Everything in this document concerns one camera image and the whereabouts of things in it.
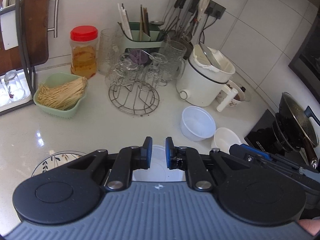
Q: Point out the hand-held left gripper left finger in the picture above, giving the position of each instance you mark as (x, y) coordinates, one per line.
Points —
(149, 152)

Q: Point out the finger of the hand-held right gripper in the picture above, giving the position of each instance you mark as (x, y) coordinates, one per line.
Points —
(257, 152)

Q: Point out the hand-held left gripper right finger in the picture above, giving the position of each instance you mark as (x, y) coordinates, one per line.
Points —
(168, 155)

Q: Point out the white plastic bowl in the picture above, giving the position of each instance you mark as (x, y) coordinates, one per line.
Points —
(197, 125)
(158, 165)

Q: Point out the white ceramic bowl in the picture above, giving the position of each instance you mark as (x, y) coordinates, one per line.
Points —
(225, 137)

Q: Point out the floral patterned plate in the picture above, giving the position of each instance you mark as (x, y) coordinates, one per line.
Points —
(53, 161)

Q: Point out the black induction cooktop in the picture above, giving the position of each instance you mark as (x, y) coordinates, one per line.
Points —
(260, 132)

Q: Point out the black wok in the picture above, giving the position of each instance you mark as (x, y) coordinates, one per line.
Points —
(296, 116)

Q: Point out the white electric cooker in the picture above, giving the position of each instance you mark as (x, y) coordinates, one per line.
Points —
(205, 82)

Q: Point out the cluster of glass cups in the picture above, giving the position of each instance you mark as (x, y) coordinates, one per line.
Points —
(135, 66)

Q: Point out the glass pitcher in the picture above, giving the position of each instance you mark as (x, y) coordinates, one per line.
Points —
(175, 60)

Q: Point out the green plastic basket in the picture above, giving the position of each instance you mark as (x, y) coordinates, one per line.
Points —
(58, 110)

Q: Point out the dried noodles bundle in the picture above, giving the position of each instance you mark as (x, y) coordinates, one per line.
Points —
(62, 92)

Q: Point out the tall textured glass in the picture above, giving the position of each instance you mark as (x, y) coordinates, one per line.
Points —
(108, 51)

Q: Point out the green utensil holder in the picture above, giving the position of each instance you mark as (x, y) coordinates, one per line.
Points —
(142, 41)

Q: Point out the dark appliance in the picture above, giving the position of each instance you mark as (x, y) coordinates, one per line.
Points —
(307, 52)

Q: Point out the red-lid plastic jar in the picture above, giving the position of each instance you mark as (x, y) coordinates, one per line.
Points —
(83, 52)

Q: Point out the brown chopsticks bundle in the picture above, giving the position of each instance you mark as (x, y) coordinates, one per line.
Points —
(144, 22)

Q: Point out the white chopsticks bundle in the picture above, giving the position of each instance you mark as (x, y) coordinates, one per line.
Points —
(125, 20)

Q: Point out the white drip tray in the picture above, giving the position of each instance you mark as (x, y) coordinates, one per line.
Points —
(17, 104)

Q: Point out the small glass cup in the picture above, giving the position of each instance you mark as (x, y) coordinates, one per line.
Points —
(13, 85)
(2, 92)

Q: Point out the black dish rack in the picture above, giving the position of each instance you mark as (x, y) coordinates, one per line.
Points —
(23, 55)

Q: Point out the brown wooden cutting board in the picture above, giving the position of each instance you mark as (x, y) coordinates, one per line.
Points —
(35, 22)

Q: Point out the white cutlery holder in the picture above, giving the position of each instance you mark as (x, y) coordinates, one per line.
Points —
(8, 30)

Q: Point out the black wall socket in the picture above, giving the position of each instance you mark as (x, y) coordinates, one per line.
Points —
(215, 10)

